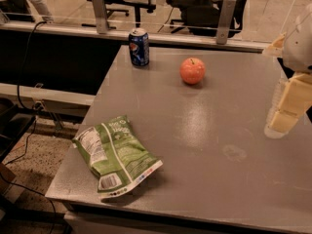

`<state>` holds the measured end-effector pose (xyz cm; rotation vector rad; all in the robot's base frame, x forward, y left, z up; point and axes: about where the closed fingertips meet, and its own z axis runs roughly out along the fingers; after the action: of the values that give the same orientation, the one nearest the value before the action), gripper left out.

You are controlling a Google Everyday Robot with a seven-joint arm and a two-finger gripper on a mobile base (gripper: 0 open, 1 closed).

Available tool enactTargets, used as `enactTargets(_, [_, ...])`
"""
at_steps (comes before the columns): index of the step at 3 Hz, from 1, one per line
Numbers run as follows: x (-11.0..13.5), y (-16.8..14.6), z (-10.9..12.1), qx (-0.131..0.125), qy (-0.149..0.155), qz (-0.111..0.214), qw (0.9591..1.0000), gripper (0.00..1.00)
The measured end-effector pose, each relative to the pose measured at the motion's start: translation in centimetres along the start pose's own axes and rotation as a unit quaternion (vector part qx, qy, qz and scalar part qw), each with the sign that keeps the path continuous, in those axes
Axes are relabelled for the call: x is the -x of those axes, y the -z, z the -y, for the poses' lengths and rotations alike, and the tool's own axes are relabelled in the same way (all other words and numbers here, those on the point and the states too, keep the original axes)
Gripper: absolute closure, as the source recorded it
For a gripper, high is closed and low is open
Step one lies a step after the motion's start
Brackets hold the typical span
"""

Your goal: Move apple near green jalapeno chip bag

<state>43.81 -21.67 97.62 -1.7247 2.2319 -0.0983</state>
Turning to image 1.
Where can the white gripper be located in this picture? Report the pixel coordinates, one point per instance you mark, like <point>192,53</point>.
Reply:
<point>299,51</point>

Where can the red apple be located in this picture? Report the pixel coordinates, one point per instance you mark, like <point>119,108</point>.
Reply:
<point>192,71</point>

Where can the green jalapeno chip bag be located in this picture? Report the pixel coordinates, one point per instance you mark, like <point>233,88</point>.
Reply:
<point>116,157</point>

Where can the blue pepsi soda can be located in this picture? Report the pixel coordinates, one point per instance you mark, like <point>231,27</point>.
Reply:
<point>139,47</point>

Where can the left metal bracket post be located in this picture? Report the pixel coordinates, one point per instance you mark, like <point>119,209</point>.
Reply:
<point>101,16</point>

